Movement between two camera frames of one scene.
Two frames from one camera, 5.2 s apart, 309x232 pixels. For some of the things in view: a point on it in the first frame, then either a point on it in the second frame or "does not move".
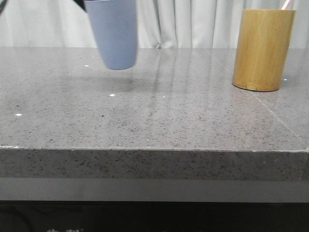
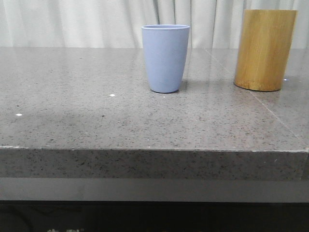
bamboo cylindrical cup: [262, 47] does not move
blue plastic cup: [115, 23] -> [166, 47]
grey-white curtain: [161, 23] does not move
